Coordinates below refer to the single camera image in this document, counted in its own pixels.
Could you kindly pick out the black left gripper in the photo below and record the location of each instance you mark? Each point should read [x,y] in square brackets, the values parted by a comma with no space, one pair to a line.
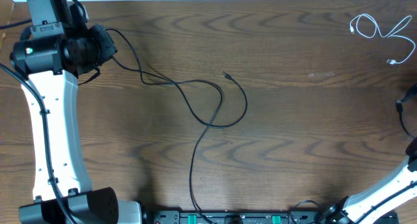
[107,45]

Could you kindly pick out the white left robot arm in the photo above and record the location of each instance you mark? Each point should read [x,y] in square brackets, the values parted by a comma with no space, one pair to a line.
[52,53]

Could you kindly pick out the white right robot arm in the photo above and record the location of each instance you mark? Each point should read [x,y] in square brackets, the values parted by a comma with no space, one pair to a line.
[390,192]

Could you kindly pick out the clear tape strip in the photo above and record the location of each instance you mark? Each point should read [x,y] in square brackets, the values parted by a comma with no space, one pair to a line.
[321,75]

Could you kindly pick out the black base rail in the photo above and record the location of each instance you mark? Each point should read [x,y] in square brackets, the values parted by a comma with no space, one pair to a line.
[294,215]

